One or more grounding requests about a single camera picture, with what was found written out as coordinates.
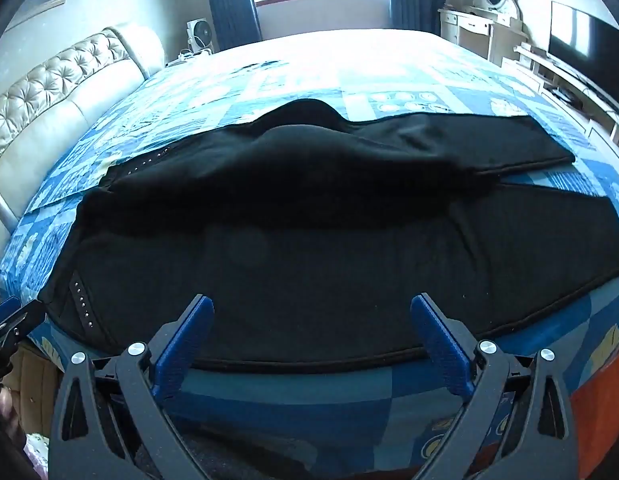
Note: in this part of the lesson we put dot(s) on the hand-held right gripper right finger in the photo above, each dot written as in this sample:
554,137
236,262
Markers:
442,340

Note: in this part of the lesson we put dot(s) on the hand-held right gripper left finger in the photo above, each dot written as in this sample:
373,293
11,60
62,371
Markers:
182,340

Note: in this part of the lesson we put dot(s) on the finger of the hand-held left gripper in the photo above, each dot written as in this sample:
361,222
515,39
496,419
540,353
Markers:
14,325

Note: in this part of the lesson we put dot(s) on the black pants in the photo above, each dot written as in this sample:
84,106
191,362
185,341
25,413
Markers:
289,260

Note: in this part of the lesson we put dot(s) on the brown wooden nightstand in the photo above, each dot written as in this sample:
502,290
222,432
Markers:
32,390

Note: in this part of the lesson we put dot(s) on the white floral cloth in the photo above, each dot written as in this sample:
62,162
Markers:
37,455

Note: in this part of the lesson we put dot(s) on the cream tufted leather headboard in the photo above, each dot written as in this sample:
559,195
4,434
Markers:
49,90

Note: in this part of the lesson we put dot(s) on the black set-top box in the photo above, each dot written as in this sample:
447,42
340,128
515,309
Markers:
564,94

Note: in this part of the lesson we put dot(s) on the blue patterned bedspread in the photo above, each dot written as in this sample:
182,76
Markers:
339,85

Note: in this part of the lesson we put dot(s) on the white power strip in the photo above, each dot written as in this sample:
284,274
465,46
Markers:
189,56

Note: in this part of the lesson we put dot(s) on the white television cabinet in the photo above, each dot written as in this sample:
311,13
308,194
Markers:
539,67

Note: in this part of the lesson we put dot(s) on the white box fan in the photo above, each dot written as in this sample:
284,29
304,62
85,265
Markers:
199,35

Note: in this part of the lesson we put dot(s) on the white dressing table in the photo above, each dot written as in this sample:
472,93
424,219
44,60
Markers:
469,30

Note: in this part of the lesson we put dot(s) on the black flat television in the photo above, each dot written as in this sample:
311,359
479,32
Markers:
579,40

